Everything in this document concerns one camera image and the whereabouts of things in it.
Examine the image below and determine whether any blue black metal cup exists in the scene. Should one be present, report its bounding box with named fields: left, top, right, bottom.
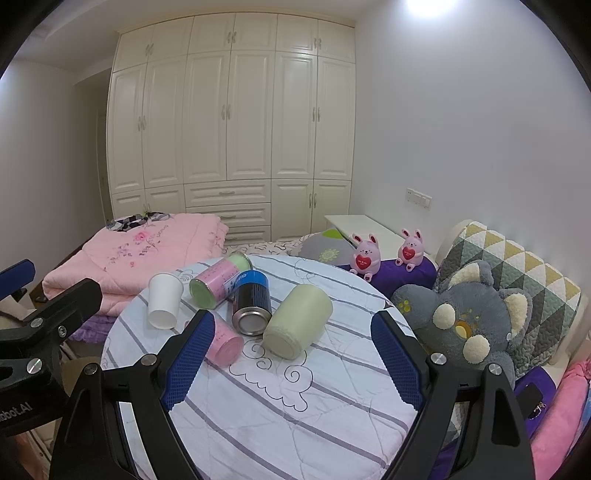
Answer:
left=231, top=270, right=273, bottom=336

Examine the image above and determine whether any small pink plastic cup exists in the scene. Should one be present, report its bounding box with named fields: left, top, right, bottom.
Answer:
left=205, top=311, right=245, bottom=368

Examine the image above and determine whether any white paper cup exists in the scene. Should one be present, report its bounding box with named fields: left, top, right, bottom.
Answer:
left=147, top=273, right=184, bottom=330

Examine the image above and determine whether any pale green frosted cup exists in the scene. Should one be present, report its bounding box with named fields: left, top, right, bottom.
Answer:
left=263, top=284, right=332, bottom=360

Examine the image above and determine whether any folded purple blanket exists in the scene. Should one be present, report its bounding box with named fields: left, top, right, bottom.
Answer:
left=69, top=315, right=116, bottom=344

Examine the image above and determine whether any pink green lidded jar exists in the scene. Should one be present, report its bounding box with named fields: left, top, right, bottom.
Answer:
left=189, top=252, right=252, bottom=309

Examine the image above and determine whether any grey cat plush toy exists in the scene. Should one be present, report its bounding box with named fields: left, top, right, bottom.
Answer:
left=392, top=260, right=533, bottom=385

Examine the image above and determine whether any striped white quilted table cover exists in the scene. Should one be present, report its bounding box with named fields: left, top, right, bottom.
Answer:
left=100, top=254, right=419, bottom=480

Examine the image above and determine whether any purple round cushion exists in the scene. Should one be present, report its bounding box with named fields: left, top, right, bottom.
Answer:
left=338, top=256, right=438, bottom=301

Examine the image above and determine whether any folded pink quilt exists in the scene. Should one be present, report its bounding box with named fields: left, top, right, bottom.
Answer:
left=42, top=213, right=229, bottom=317

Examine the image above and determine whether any left pink bunny plush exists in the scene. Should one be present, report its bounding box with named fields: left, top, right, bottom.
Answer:
left=349, top=234, right=381, bottom=282

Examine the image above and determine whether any pink bunny plush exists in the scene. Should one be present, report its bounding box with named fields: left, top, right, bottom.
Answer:
left=349, top=234, right=381, bottom=282
left=394, top=229, right=425, bottom=272

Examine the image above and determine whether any right pink bunny plush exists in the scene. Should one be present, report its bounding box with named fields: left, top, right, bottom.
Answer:
left=394, top=229, right=425, bottom=272

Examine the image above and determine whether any black white patterned cloth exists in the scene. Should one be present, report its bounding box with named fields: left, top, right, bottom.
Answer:
left=105, top=212, right=170, bottom=232

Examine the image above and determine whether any grey green embroidered cushion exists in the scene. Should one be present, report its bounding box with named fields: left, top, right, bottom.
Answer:
left=290, top=228, right=355, bottom=266

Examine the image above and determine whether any triangle patterned quilted pillow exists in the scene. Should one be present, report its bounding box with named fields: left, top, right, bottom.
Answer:
left=436, top=220, right=590, bottom=383

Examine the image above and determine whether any pink pillow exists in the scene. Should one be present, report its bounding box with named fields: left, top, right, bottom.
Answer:
left=531, top=360, right=590, bottom=479

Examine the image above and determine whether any cream white wardrobe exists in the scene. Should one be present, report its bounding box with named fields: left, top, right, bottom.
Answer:
left=106, top=12, right=356, bottom=243

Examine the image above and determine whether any white wall switch panel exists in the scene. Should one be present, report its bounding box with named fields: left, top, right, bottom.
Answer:
left=406, top=188, right=432, bottom=210

